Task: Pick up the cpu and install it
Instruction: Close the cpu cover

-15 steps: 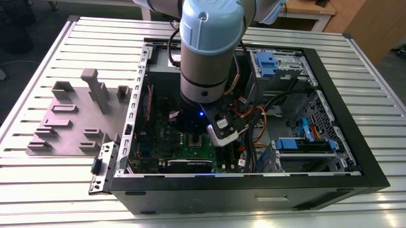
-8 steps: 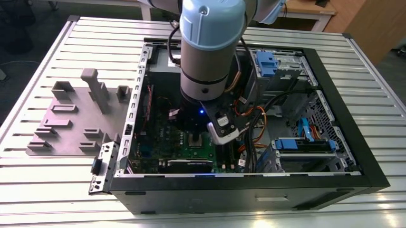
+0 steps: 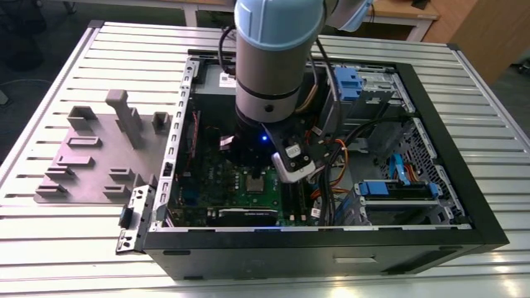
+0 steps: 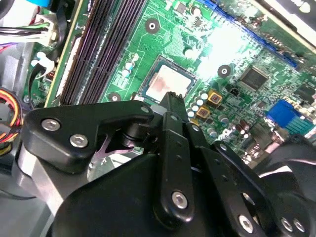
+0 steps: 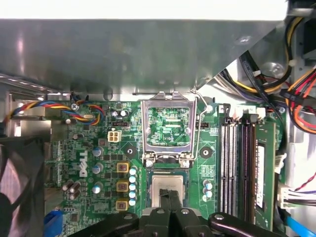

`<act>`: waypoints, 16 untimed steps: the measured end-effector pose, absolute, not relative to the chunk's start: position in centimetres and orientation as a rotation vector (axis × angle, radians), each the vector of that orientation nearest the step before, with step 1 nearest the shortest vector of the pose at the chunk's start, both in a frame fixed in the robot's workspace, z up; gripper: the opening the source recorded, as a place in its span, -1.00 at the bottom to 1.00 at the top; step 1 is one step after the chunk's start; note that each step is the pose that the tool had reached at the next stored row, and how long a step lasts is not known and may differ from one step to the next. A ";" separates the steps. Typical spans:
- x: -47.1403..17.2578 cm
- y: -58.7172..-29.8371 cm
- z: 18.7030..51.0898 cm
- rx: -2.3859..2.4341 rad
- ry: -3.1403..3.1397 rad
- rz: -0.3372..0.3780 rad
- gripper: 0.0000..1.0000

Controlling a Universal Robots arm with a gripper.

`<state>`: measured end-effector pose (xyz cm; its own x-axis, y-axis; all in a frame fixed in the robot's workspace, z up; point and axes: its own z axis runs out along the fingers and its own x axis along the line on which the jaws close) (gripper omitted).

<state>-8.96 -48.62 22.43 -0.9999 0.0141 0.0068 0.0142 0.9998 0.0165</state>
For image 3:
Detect black RAM slot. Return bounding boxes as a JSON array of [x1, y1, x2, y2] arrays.
[[293, 179, 309, 218], [282, 183, 294, 218]]

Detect green motherboard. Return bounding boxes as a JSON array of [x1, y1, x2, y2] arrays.
[[165, 136, 320, 227]]

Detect black graphics card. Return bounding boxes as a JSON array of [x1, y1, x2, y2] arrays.
[[204, 207, 280, 227]]

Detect grey power supply unit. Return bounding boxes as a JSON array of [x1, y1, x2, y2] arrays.
[[192, 64, 238, 137]]

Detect black open PC case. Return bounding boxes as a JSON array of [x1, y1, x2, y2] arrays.
[[140, 48, 508, 280]]

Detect hard disk in blue carrier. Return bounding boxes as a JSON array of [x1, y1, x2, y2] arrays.
[[353, 179, 440, 202]]

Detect grey plastic parts rack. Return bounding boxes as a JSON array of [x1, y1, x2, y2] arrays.
[[31, 89, 174, 205]]

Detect blue plastic drive latch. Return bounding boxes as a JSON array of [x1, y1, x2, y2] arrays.
[[334, 66, 365, 101]]

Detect blue video port connector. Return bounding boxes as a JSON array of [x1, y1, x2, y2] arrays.
[[117, 206, 134, 230]]

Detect grey metal disk bay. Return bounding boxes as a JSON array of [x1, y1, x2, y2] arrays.
[[349, 179, 472, 227]]

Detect wooden desk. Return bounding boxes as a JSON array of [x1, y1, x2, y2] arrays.
[[363, 0, 439, 43]]

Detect wooden cabinet panel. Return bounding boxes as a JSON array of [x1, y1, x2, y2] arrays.
[[421, 0, 530, 85]]

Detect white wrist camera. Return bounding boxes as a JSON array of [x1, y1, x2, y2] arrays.
[[270, 142, 317, 184]]

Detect black camera cable with plug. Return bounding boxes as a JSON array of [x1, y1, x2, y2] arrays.
[[308, 46, 348, 167]]

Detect thick black cable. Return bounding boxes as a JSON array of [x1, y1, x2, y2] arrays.
[[318, 114, 411, 227]]

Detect hose with brass ferrule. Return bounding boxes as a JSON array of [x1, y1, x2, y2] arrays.
[[293, 61, 321, 114]]

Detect orange wire bundle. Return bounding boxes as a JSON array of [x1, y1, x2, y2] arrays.
[[305, 138, 352, 199]]

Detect grey metal card bracket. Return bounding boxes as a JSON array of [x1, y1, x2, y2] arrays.
[[114, 185, 158, 256]]

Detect blue flat wire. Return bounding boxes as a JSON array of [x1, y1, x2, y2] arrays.
[[389, 153, 412, 186]]

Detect orange flat wire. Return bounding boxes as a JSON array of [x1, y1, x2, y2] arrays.
[[404, 161, 419, 184]]

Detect white desk frame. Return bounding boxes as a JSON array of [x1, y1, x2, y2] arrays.
[[177, 0, 236, 28]]

